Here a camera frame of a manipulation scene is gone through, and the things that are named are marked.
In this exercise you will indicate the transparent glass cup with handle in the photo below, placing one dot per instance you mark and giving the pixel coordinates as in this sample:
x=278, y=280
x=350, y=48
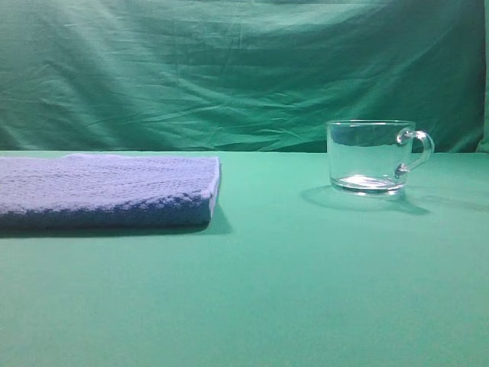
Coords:
x=374, y=157

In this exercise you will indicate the folded blue towel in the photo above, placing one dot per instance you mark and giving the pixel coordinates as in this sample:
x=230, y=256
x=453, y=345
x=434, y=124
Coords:
x=108, y=190

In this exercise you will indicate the green backdrop cloth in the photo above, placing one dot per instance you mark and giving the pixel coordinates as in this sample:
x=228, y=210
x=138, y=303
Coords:
x=238, y=75

